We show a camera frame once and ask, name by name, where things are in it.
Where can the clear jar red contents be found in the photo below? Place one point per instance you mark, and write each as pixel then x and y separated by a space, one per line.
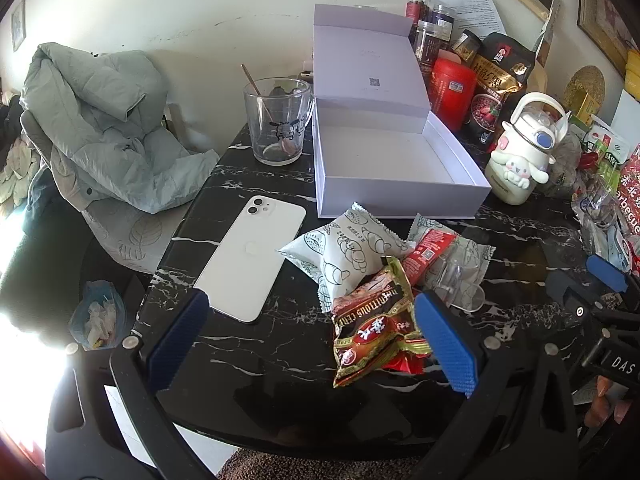
pixel 417 7

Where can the green white packet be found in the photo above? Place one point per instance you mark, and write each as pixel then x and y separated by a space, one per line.
pixel 607 152

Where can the white bread packet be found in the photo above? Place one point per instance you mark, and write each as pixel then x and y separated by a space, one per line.
pixel 340 255
pixel 472 260

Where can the white hinged-lid gift box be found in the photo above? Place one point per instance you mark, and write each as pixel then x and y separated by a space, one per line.
pixel 380 155

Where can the clear jar dark contents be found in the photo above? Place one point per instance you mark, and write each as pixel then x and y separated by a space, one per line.
pixel 442 20

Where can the white cartoon water bottle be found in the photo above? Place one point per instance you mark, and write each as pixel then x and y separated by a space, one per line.
pixel 520 160

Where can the white carton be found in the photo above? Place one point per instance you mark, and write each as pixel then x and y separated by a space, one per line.
pixel 629 112

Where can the glass mug with cartoon print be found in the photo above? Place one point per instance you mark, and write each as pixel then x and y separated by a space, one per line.
pixel 275 110

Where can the red canister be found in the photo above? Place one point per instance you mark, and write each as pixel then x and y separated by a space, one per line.
pixel 452 92

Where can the black gold oats bag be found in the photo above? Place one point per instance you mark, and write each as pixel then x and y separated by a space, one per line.
pixel 495 85

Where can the brown cereal snack packet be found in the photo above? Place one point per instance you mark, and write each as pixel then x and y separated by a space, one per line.
pixel 372 325

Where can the blue plastic trash bag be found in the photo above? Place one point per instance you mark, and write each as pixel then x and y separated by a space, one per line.
pixel 97 317

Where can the red white-print snack packet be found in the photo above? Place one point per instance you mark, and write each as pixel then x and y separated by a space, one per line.
pixel 427 255

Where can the yellow object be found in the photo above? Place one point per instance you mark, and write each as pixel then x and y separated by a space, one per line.
pixel 632 70

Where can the white smartphone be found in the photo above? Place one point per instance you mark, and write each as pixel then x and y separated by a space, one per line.
pixel 250 255

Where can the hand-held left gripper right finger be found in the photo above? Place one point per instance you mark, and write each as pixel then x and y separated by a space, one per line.
pixel 445 345

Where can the small jar with dark lid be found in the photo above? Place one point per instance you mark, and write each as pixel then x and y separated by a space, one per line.
pixel 466 46

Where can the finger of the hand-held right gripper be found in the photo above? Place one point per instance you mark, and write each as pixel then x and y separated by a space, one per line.
pixel 606 271
pixel 572 292

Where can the round woven straw piece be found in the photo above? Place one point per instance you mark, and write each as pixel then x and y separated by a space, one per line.
pixel 585 85

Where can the grey-green padded jacket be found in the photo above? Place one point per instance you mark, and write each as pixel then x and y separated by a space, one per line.
pixel 110 130

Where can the printed paper sheet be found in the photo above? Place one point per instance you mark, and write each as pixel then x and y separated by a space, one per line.
pixel 475 10

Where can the small wall picture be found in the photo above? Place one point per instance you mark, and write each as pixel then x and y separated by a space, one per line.
pixel 18 22

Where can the person's right hand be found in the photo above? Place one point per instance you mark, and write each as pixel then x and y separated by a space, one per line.
pixel 602 390

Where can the brown fuzzy rug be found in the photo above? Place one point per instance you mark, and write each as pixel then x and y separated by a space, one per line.
pixel 300 467

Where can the red cartoon snack packet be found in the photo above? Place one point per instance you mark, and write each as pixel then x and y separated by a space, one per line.
pixel 412 360

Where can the clear plastic bag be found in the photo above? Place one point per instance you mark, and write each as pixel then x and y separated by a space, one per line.
pixel 597 220

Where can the red barbecue seasoning packet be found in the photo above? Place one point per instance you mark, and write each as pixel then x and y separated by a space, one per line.
pixel 631 195

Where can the dark framed picture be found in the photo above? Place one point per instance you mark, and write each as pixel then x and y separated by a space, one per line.
pixel 607 10

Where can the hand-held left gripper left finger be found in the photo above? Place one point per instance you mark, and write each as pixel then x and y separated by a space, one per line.
pixel 175 345

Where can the copper stirring spoon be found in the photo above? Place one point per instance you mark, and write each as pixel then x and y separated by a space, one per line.
pixel 252 85

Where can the clear jar brown contents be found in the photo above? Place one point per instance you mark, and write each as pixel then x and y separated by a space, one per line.
pixel 427 45

